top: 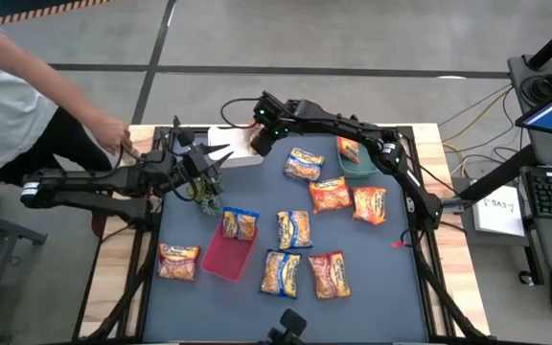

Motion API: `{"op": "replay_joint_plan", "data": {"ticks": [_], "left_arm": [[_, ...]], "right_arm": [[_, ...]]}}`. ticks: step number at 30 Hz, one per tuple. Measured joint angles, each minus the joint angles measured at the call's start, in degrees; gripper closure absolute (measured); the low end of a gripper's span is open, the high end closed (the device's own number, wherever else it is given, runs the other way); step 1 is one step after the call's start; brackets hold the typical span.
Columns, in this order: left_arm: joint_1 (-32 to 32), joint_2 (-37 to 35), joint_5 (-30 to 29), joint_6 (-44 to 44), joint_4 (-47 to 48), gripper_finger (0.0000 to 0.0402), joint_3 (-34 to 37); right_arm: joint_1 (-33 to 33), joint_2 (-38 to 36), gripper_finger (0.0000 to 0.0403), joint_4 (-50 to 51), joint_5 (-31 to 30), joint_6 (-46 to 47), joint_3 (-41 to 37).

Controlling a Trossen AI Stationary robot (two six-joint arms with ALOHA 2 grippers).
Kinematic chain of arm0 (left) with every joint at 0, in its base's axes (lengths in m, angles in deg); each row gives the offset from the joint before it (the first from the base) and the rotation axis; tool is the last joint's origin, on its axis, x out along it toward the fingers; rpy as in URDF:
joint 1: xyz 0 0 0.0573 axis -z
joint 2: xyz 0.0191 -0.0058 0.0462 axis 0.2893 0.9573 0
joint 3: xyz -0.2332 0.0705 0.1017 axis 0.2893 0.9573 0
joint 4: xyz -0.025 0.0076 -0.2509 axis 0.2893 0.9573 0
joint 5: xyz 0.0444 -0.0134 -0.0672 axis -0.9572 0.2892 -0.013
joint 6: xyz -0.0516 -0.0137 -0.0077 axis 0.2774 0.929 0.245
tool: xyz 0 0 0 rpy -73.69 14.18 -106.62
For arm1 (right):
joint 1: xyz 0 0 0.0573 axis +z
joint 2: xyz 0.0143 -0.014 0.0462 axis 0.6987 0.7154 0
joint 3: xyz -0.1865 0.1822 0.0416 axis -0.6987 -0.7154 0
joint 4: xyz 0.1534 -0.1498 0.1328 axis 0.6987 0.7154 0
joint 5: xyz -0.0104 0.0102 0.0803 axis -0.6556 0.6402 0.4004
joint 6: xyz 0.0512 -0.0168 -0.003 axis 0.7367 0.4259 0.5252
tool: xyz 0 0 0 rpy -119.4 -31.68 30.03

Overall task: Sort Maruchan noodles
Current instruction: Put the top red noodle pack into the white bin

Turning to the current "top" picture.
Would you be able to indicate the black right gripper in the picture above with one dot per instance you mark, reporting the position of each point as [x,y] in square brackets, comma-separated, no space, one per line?
[281,129]

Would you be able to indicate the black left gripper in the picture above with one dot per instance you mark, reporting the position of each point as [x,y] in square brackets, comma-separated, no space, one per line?
[194,170]

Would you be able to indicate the blue Maruchan ramen pack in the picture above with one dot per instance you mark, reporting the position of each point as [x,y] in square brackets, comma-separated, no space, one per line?
[304,164]
[294,229]
[281,273]
[240,225]

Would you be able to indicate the orange Maruchan ramen pack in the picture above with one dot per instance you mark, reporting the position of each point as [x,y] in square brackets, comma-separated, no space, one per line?
[369,205]
[349,148]
[329,194]

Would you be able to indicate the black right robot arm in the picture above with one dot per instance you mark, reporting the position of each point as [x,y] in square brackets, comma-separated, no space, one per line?
[348,127]

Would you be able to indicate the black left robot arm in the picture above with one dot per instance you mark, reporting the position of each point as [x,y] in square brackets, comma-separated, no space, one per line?
[94,184]

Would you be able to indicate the person's forearm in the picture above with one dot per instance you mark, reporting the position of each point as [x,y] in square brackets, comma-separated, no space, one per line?
[60,93]

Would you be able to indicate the small green succulent plant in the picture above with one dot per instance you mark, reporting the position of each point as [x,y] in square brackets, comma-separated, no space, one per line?
[209,204]

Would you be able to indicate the teal plastic bin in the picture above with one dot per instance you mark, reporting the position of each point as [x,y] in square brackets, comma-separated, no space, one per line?
[360,168]

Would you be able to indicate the pink plastic bin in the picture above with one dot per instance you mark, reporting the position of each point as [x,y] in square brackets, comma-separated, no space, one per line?
[225,261]

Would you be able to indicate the person's hand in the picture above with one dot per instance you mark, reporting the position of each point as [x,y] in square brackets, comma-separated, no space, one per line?
[110,134]

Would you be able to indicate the small red tag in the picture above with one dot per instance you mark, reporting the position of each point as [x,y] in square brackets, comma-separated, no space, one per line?
[399,244]

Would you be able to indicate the person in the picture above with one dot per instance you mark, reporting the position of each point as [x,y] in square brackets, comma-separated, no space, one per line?
[3,110]

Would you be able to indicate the black diagonal support bar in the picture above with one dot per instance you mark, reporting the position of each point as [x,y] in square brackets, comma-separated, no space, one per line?
[496,175]

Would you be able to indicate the white paper sign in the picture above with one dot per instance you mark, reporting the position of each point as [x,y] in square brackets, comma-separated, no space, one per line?
[499,211]

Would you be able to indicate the grey equipment cart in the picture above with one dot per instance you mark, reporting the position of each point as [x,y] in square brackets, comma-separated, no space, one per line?
[544,153]

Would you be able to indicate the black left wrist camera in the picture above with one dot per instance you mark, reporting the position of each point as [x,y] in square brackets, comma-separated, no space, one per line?
[186,137]

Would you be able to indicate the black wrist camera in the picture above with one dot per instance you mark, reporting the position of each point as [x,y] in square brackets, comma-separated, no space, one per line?
[186,137]
[267,108]

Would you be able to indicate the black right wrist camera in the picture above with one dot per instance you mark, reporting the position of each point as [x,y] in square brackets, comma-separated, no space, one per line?
[267,108]

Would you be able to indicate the black table frame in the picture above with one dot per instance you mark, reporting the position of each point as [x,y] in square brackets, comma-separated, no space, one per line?
[314,129]

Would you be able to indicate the black table-level camera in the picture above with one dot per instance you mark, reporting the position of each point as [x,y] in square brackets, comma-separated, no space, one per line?
[292,322]

